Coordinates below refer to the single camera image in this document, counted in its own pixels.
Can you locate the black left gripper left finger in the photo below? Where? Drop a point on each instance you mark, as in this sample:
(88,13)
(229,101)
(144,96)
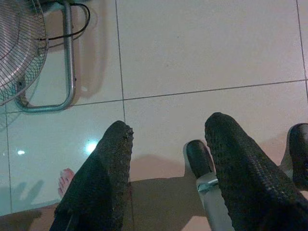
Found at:
(101,183)

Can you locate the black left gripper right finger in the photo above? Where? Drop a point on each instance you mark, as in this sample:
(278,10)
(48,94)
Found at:
(250,187)

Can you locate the person's bare foot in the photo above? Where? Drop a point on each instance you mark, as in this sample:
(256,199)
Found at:
(65,180)

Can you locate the robot left leg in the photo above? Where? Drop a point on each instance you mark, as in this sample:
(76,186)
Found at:
(199,156)

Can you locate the metal floor fan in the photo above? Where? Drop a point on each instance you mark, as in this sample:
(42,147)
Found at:
(69,60)

